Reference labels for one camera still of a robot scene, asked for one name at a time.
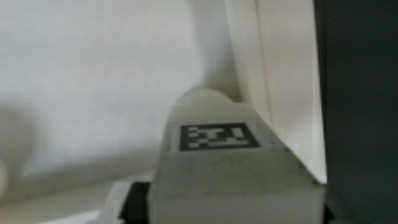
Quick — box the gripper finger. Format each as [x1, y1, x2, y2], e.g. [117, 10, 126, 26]
[94, 181, 150, 224]

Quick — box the white table leg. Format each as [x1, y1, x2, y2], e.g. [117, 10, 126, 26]
[147, 88, 325, 224]

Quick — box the white square table top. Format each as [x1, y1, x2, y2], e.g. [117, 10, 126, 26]
[0, 0, 325, 224]

